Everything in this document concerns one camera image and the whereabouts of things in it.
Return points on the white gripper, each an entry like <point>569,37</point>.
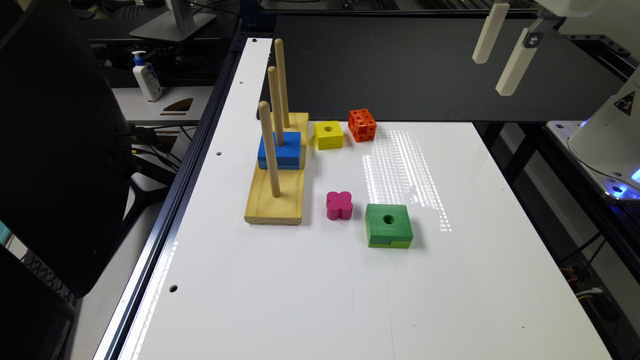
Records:
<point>522,55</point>

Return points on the orange perforated cube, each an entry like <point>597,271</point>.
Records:
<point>362,125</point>

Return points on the front wooden peg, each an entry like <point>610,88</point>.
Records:
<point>269,146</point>

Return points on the pink wooden flower block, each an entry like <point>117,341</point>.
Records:
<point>339,205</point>

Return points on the wooden peg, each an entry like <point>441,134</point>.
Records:
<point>269,146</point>
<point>281,68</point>
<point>276,103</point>

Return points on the wooden peg base board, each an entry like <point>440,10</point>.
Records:
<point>264,209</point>

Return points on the green square block with hole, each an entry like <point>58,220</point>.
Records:
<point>388,226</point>

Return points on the grey monitor stand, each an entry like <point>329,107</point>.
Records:
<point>174,25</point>

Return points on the rear wooden peg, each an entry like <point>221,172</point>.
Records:
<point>281,68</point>

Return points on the black office chair back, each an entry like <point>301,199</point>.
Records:
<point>65,159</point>

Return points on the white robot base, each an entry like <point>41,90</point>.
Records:
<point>606,145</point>

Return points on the middle wooden peg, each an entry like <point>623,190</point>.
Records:
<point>276,103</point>

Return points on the blue square block on peg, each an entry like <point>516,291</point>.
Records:
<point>288,156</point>

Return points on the white lotion pump bottle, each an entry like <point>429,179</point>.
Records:
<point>146,77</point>

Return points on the yellow square block with hole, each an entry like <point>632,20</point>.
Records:
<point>328,135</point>

